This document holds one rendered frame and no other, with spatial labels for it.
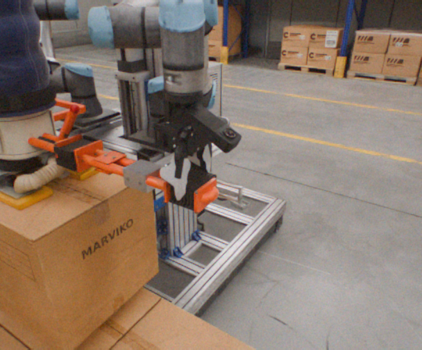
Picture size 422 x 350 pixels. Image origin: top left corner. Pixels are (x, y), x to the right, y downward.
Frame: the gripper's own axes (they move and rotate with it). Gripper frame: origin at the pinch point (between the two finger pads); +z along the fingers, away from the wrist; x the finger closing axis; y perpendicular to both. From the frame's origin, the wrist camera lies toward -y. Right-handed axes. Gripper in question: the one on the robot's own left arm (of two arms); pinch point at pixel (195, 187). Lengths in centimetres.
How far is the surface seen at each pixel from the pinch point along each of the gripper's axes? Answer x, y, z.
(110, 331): 2, 35, 66
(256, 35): -846, 392, 79
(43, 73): -4, 51, -16
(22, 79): 2, 50, -16
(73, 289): 13.9, 29.8, 33.5
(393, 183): -279, -26, 123
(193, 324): -16, 13, 66
